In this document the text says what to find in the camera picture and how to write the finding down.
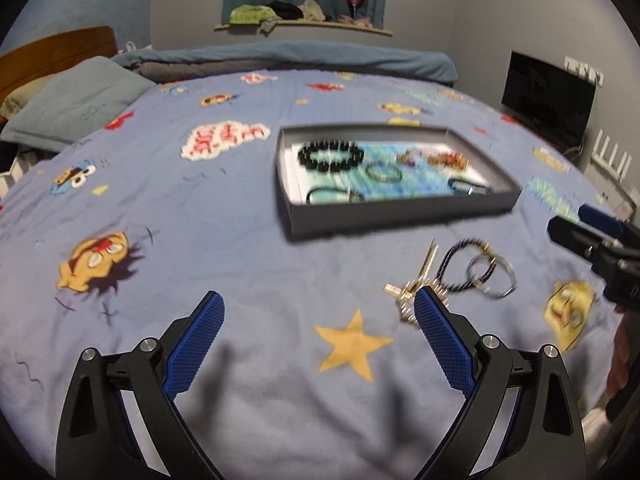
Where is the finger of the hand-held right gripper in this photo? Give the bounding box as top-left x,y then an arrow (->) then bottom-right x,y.
579,204 -> 640,249
547,217 -> 626,262

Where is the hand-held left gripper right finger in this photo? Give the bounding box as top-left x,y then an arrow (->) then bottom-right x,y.
414,286 -> 588,480

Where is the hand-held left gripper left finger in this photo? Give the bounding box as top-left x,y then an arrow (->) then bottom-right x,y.
55,290 -> 226,480

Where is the silver bangle ring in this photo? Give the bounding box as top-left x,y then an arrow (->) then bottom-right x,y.
364,162 -> 404,183
466,254 -> 517,300

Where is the bunch of keys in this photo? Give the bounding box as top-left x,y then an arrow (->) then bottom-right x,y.
384,237 -> 448,326

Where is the black cord bracelet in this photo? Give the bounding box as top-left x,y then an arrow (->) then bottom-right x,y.
436,237 -> 501,293

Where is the dark blue bead bracelet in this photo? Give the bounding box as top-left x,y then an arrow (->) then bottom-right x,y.
446,176 -> 490,196

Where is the grey shallow cardboard box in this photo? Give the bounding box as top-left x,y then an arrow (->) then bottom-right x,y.
276,125 -> 523,238

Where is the black cord hair tie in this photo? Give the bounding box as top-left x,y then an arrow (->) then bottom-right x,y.
305,186 -> 367,206

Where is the black bead bracelet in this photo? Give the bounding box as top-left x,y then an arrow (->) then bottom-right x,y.
297,141 -> 363,173

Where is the person's right forearm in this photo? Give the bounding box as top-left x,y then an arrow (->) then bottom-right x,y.
605,307 -> 640,411

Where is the white router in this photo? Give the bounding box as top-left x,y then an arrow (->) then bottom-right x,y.
590,129 -> 632,181

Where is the cartoon printed blue bedsheet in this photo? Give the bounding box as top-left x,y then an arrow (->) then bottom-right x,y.
0,67 -> 631,480

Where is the black television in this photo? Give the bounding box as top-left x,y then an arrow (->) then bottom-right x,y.
501,51 -> 597,148

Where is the printed paper sheet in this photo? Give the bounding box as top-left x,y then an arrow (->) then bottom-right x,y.
285,142 -> 493,201

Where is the striped pillow with black print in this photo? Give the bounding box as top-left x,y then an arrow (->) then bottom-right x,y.
0,140 -> 41,201

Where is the grey-blue pillow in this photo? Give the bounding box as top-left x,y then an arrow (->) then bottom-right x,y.
0,56 -> 156,153

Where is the grey blanket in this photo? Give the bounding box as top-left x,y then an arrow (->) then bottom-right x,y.
135,60 -> 286,83

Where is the beige pillow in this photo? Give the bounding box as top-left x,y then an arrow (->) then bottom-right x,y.
0,74 -> 58,121

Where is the folded blue quilt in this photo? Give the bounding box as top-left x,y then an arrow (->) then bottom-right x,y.
111,42 -> 458,83

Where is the wooden headboard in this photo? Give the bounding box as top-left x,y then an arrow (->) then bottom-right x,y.
0,26 -> 118,106

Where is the window sill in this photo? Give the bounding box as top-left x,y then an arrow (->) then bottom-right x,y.
215,19 -> 393,37

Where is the green cloth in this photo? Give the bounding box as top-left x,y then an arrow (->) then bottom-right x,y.
229,5 -> 273,25

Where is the black cloth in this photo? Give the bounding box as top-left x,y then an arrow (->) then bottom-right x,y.
267,1 -> 306,20

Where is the wall hook rack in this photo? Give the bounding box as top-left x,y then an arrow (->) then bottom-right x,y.
565,56 -> 605,85

